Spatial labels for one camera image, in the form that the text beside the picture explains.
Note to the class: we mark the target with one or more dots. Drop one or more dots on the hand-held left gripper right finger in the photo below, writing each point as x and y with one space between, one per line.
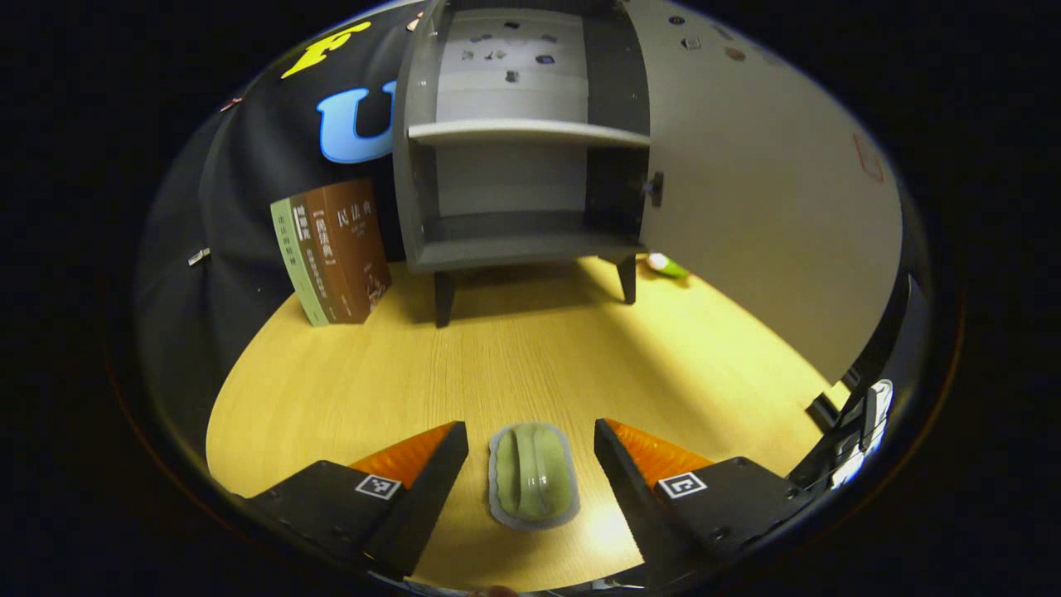
634 506

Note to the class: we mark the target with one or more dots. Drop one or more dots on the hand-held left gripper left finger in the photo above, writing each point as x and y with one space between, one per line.
423 506

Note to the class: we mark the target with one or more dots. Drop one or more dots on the green coaster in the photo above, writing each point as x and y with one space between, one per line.
535 477

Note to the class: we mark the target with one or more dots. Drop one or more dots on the beige cabinet door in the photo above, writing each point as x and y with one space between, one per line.
746 207

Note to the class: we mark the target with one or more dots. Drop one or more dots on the grey cabinet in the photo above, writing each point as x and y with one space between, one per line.
514 240

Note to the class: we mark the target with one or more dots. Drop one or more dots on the green plush toy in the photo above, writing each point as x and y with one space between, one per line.
666 265

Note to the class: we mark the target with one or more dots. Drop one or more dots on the thick brown book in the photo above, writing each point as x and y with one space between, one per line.
356 240

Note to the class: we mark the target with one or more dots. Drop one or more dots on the thin brown book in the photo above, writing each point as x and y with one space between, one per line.
319 249

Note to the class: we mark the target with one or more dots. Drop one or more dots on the green book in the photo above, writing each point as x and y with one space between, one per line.
294 257

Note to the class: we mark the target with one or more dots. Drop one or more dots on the silver clip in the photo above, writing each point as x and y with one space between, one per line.
199 256

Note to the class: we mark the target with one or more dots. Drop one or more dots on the black backdrop cloth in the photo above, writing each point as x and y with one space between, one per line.
249 166

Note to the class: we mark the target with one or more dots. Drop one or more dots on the copper clip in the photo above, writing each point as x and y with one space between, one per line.
231 104

